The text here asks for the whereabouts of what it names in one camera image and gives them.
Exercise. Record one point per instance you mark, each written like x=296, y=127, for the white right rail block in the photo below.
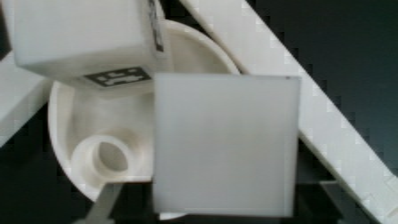
x=24, y=96

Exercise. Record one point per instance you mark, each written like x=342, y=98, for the white round stool seat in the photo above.
x=102, y=127

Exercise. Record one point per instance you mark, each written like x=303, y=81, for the white front rail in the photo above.
x=248, y=40

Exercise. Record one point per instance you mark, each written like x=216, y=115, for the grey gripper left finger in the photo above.
x=99, y=215

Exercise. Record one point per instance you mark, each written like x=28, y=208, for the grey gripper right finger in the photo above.
x=326, y=205

